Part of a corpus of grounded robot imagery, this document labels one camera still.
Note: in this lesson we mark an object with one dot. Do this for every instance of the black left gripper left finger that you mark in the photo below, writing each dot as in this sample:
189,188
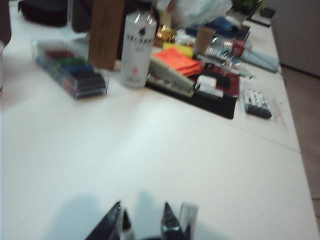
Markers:
112,225

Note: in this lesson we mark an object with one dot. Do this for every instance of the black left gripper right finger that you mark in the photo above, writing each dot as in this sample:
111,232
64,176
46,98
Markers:
171,225

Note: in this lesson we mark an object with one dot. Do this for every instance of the black desk tray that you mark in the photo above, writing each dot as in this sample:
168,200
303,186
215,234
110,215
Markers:
212,107

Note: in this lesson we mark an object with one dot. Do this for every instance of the small white box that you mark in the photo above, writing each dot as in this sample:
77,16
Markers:
208,86

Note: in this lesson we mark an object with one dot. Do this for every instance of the beige stapler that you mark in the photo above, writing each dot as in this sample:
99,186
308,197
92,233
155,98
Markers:
170,77

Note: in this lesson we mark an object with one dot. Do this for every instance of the pack of black markers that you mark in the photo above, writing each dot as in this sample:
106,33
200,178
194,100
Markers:
257,105

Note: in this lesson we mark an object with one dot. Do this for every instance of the dark red notebook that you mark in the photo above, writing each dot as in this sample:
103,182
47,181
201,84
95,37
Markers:
233,85

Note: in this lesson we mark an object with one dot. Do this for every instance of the clear case of poker chips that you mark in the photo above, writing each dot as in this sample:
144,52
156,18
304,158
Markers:
72,70

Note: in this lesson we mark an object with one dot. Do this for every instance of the orange cloth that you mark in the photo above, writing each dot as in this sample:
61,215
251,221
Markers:
177,60

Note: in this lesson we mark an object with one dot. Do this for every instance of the white plastic bottle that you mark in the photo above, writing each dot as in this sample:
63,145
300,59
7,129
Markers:
137,50

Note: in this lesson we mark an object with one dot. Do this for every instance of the yellow sticky notes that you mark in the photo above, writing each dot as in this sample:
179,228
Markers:
185,48

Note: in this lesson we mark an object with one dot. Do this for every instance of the clear plastic packaging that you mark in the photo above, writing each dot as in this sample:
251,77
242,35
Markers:
220,53

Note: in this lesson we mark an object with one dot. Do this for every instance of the light blue cloth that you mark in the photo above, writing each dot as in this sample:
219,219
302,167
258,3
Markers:
262,61

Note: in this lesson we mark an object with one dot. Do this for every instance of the brown paper cup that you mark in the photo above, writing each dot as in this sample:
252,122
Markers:
203,38

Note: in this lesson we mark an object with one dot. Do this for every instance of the red and white box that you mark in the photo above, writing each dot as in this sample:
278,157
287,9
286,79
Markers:
238,47

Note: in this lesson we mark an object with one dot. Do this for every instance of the gold foil object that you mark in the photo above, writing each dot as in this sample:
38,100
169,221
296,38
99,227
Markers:
163,35

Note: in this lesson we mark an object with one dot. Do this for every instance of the brown wooden box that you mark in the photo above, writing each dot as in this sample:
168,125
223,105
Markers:
106,32

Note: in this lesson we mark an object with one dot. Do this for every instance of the dark blue cloth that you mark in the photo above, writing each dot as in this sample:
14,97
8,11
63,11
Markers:
222,25

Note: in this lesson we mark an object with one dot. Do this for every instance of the white plastic bag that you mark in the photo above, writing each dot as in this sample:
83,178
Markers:
200,11

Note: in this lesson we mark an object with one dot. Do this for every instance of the black bag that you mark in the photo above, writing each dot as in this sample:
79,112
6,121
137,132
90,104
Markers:
42,11

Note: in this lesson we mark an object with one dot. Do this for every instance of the grey cabinet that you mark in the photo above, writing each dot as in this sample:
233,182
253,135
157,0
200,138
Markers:
297,32

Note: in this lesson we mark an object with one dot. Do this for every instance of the green plant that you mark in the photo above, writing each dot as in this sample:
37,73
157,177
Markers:
247,5

